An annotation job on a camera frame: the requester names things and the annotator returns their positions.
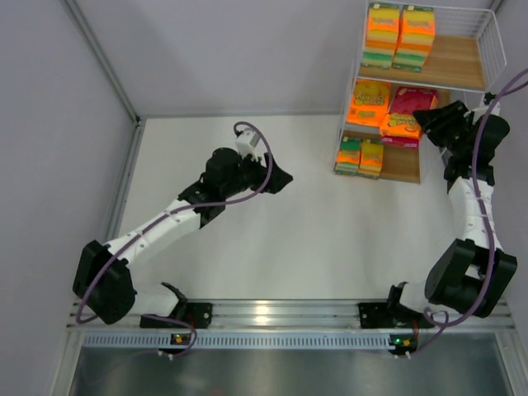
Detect pink Scrub Mommy box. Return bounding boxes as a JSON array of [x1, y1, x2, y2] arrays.
[[379, 86, 440, 149]]

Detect Scrub Daddy orange box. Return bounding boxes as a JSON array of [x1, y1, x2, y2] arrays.
[[346, 78, 391, 127]]

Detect Sponge Daddy yellow sponge box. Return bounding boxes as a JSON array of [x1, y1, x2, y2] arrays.
[[358, 139, 384, 178]]

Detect green sponge orange pack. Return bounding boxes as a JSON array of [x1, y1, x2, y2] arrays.
[[334, 136, 361, 175]]

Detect yellow sponge pack green box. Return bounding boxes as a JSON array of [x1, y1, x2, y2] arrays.
[[361, 2, 400, 68]]

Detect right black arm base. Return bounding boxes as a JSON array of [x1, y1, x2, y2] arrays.
[[358, 282, 433, 329]]

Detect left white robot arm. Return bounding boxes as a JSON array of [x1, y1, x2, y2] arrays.
[[73, 148, 293, 325]]

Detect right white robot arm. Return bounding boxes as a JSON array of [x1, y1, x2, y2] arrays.
[[388, 97, 517, 320]]

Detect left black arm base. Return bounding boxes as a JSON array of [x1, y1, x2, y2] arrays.
[[139, 302, 213, 329]]

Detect middle wooden shelf board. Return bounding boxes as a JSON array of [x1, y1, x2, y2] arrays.
[[344, 82, 450, 135]]

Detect wooden shelf board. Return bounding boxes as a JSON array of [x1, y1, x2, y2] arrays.
[[344, 82, 450, 135], [336, 130, 422, 184], [358, 35, 488, 92]]

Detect bottom wooden shelf board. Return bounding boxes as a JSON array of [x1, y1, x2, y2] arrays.
[[336, 130, 422, 184]]

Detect top wooden shelf board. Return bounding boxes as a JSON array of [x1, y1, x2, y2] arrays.
[[358, 35, 488, 92]]

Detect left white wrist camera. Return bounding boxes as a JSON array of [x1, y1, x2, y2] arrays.
[[235, 128, 261, 159]]

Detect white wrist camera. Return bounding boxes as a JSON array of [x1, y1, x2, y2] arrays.
[[473, 92, 501, 124], [235, 128, 261, 159]]

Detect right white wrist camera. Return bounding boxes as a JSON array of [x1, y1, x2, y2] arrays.
[[473, 92, 501, 124]]

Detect white wire shelf frame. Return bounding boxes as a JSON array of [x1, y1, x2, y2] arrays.
[[333, 1, 507, 183]]

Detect aluminium mounting rail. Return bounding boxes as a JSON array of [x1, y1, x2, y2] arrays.
[[66, 299, 515, 332]]

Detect slotted grey cable duct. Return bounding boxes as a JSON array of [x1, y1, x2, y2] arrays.
[[82, 332, 417, 351]]

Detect corner aluminium frame post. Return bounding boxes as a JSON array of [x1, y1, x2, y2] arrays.
[[61, 0, 144, 125]]

